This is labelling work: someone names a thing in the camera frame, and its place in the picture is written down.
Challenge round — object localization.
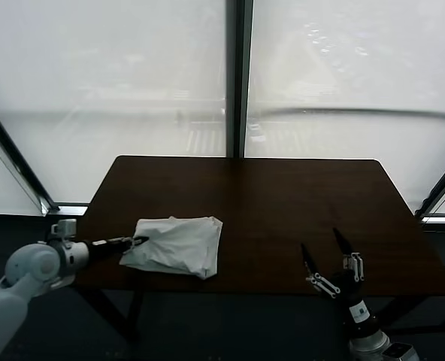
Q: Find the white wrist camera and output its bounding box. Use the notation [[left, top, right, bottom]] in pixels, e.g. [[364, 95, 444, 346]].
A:
[[382, 342, 421, 361], [50, 219, 77, 240]]

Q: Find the slanted dark window frame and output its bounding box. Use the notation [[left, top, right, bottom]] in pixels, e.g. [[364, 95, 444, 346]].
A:
[[413, 150, 445, 223], [0, 92, 62, 217]]

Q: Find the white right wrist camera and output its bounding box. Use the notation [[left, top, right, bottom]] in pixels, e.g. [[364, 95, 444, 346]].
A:
[[382, 342, 421, 361]]

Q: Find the dark vertical window mullion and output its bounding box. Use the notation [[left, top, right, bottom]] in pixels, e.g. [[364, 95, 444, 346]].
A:
[[225, 0, 254, 159]]

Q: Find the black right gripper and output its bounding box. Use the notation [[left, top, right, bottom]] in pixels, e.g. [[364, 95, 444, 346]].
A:
[[300, 226, 380, 342]]

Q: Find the white t-shirt red print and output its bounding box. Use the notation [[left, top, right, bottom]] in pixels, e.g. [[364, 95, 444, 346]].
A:
[[119, 215, 224, 280]]

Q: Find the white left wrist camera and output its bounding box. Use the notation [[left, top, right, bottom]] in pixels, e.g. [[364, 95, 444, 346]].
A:
[[50, 219, 77, 240]]

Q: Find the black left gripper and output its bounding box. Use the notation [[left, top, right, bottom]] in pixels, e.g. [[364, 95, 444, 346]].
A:
[[83, 235, 151, 261]]

